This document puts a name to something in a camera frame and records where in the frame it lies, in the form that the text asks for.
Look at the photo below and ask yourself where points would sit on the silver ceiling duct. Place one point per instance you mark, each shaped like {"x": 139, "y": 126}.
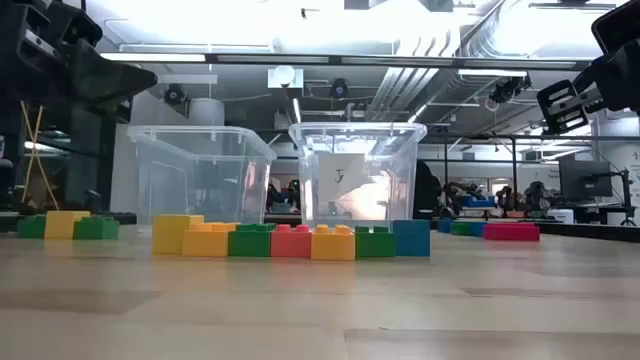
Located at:
{"x": 400, "y": 90}

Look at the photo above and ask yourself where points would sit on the black overhead crossbar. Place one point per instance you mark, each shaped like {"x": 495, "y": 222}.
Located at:
{"x": 270, "y": 59}

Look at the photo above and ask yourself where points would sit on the long yellow toy block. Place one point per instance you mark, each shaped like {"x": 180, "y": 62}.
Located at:
{"x": 332, "y": 246}
{"x": 205, "y": 244}

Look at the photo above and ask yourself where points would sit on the white round ceiling fixture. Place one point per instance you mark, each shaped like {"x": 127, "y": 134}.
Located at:
{"x": 284, "y": 76}

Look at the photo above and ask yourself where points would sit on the clear plastic bin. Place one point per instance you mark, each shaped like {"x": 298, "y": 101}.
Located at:
{"x": 200, "y": 131}

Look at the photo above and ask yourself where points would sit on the black hanging camera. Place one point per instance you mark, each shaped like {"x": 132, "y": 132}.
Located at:
{"x": 174, "y": 94}
{"x": 339, "y": 88}
{"x": 510, "y": 89}

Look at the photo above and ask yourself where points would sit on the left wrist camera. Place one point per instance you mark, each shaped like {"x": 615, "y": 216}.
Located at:
{"x": 75, "y": 25}

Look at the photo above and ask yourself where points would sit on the long red toy block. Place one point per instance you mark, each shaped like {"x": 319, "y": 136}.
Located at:
{"x": 511, "y": 232}

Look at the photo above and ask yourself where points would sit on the bright light strip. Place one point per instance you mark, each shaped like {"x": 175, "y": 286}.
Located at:
{"x": 125, "y": 57}

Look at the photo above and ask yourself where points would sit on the black metal rack frame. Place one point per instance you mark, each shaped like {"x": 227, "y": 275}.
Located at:
{"x": 514, "y": 165}

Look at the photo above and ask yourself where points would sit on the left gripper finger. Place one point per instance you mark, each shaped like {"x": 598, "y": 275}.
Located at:
{"x": 110, "y": 75}
{"x": 105, "y": 102}

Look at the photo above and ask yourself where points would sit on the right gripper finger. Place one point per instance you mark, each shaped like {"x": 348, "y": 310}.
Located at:
{"x": 585, "y": 114}
{"x": 542, "y": 100}

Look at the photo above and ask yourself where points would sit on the clear bin with paper label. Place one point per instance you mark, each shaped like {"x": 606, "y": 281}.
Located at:
{"x": 350, "y": 127}

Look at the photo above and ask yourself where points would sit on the tall yellow toy block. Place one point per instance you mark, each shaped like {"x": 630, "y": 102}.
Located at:
{"x": 170, "y": 235}
{"x": 62, "y": 225}

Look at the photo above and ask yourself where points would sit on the person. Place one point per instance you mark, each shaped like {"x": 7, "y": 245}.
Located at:
{"x": 427, "y": 190}

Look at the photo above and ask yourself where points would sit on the black computer monitor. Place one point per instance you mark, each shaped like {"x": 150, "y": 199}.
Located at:
{"x": 585, "y": 179}

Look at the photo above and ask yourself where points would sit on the white paper label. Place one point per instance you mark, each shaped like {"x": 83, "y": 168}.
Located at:
{"x": 332, "y": 167}

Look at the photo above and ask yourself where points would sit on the white cylinder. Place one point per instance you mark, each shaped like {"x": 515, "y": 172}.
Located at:
{"x": 206, "y": 111}

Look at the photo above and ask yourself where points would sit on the tall blue toy block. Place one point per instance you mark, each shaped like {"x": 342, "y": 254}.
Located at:
{"x": 411, "y": 239}

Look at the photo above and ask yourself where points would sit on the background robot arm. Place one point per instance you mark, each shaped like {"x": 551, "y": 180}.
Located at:
{"x": 462, "y": 192}
{"x": 535, "y": 192}

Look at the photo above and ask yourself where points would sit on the small orange toy block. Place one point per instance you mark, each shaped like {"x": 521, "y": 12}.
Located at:
{"x": 291, "y": 243}

